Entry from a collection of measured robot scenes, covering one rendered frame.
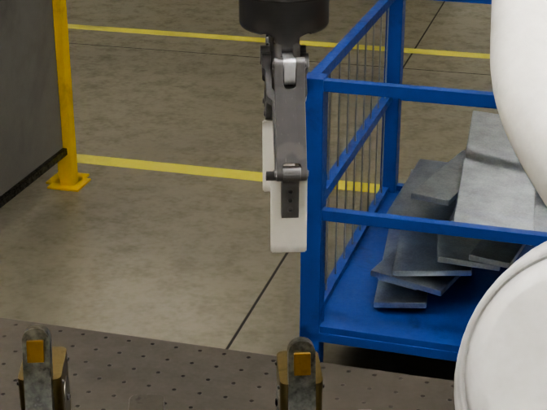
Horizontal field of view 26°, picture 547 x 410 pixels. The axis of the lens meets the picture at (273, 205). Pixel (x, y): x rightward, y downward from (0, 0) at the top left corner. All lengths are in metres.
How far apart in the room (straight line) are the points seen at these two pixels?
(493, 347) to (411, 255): 3.25
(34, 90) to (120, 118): 1.24
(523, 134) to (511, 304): 0.30
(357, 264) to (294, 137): 3.00
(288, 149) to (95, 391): 1.37
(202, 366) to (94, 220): 2.49
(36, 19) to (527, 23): 4.00
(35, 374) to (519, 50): 0.99
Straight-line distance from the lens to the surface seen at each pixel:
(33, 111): 4.75
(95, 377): 2.30
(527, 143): 0.74
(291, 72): 0.94
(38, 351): 1.60
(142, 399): 1.67
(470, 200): 3.56
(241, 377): 2.27
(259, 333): 3.86
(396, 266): 3.64
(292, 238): 0.99
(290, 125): 0.94
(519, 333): 0.46
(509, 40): 0.80
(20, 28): 4.61
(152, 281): 4.22
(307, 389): 1.59
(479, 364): 0.46
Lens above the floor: 1.87
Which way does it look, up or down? 23 degrees down
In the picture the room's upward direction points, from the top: straight up
